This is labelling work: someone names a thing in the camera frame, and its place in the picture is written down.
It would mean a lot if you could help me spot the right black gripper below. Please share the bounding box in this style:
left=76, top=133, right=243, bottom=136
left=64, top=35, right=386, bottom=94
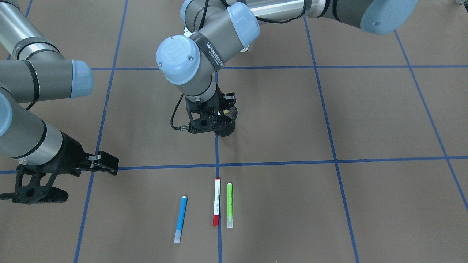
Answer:
left=0, top=133, right=119, bottom=204

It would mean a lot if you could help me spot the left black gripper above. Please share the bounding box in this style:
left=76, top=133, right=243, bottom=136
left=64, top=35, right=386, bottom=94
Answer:
left=185, top=85, right=227, bottom=134

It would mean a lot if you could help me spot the red marker pen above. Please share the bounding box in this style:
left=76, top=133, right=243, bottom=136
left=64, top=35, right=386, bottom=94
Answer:
left=212, top=177, right=221, bottom=226

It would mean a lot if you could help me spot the green marker pen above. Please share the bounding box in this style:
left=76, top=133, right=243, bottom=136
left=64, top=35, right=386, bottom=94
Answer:
left=227, top=182, right=233, bottom=228

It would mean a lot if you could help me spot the blue marker pen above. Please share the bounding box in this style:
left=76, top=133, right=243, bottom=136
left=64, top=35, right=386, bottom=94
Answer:
left=174, top=196, right=188, bottom=244

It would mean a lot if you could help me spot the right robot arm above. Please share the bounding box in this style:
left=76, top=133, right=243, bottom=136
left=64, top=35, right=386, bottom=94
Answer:
left=0, top=0, right=119, bottom=204

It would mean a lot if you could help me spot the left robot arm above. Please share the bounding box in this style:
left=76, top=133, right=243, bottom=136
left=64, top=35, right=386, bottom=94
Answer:
left=155, top=0, right=417, bottom=136

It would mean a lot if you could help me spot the black mesh pen holder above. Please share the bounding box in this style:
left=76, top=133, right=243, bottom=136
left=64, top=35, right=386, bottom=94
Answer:
left=214, top=106, right=238, bottom=137

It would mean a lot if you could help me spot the brown table mat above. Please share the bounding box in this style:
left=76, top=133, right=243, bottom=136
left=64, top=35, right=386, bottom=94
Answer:
left=1, top=0, right=468, bottom=263

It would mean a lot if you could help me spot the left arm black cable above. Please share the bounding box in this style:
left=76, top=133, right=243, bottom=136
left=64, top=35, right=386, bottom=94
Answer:
left=170, top=94, right=190, bottom=131

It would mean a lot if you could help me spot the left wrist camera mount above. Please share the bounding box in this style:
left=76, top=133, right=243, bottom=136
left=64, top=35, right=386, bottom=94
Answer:
left=221, top=92, right=236, bottom=110

